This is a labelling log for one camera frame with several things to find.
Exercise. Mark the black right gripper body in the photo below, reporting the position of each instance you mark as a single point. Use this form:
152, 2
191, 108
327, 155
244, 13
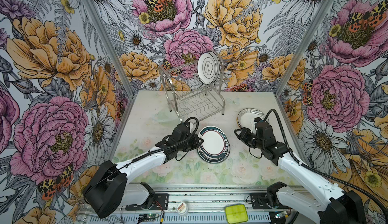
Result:
251, 139

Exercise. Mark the aluminium corner post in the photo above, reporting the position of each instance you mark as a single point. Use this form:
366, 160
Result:
97, 21
306, 39

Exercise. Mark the right aluminium corner post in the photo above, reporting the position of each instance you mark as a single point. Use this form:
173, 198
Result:
306, 39

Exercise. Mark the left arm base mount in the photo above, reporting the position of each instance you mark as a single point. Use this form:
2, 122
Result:
157, 201

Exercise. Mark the green rim white plate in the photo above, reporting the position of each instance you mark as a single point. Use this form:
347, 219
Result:
213, 159

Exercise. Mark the left aluminium corner post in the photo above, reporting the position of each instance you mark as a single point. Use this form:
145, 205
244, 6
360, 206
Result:
97, 21

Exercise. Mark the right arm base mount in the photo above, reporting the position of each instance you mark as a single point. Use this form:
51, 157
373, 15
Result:
259, 201

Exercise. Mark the round tape roll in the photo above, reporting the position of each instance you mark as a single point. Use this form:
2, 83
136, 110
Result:
182, 208

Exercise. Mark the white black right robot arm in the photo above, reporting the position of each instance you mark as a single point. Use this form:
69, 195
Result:
329, 203

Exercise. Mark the black line flower plate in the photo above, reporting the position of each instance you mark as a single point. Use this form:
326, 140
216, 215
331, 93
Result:
207, 68

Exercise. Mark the silver wire dish rack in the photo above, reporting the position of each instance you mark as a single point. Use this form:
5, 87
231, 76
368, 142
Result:
187, 96

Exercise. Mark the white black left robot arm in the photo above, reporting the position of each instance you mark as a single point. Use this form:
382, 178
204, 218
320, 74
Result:
111, 187

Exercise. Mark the black striped rim plate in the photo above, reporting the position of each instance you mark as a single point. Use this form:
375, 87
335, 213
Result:
246, 117

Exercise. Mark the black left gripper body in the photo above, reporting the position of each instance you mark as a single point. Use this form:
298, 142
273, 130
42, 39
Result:
192, 145

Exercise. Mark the green circuit board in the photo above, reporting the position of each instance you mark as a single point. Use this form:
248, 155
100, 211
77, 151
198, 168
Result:
149, 217

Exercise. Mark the green square box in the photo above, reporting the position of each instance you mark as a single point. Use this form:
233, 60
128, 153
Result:
236, 214

